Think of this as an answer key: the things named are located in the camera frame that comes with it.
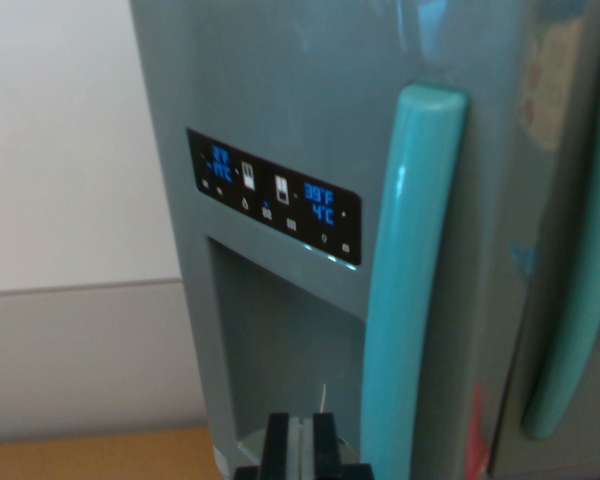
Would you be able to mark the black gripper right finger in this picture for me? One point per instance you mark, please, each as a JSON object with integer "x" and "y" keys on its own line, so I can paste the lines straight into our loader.
{"x": 326, "y": 445}

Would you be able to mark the plain grey fridge door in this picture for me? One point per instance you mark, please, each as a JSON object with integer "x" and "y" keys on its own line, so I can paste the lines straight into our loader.
{"x": 590, "y": 440}

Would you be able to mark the black temperature display panel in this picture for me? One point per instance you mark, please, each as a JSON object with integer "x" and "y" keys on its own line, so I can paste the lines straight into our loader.
{"x": 275, "y": 195}

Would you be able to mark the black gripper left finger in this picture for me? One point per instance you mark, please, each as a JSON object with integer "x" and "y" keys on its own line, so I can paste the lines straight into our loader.
{"x": 276, "y": 445}

